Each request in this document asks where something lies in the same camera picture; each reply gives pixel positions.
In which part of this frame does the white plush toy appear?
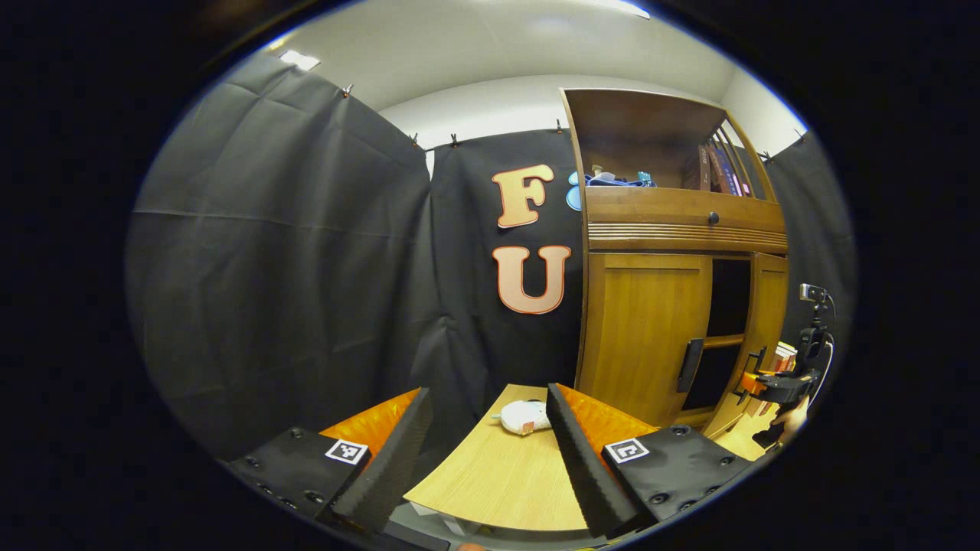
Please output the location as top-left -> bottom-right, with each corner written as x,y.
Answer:
491,399 -> 552,436

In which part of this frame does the wooden double-door shoe cabinet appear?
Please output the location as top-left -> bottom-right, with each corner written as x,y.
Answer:
561,88 -> 789,441

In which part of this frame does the wooden shoe cabinet door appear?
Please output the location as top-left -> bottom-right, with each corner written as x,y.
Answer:
703,253 -> 789,439
576,253 -> 713,428

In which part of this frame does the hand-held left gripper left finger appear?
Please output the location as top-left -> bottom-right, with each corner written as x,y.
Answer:
218,386 -> 433,540

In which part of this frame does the black backdrop cloth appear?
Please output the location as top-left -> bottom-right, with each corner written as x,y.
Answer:
126,52 -> 857,460

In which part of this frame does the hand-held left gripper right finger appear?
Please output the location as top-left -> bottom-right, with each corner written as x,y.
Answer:
545,383 -> 755,540

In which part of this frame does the black door handle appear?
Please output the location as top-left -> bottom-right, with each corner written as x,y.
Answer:
677,337 -> 704,394
737,346 -> 766,404

